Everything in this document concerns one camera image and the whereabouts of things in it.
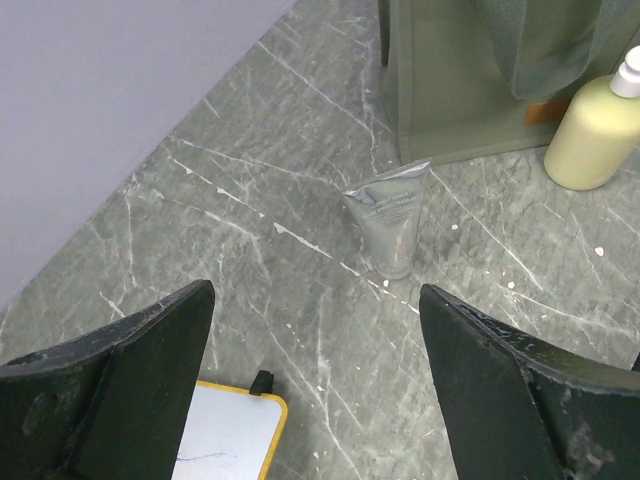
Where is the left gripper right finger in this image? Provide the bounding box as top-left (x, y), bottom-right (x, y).
top-left (419, 284), bottom-right (639, 479)

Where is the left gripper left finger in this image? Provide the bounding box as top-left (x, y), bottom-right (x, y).
top-left (1, 280), bottom-right (215, 479)

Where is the yellow-green pump bottle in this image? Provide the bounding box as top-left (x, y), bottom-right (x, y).
top-left (544, 46), bottom-right (639, 191)

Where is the green canvas bag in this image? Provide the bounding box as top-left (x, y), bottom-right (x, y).
top-left (378, 1), bottom-right (639, 165)

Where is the yellow-framed whiteboard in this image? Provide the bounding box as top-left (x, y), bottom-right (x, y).
top-left (172, 370), bottom-right (288, 480)

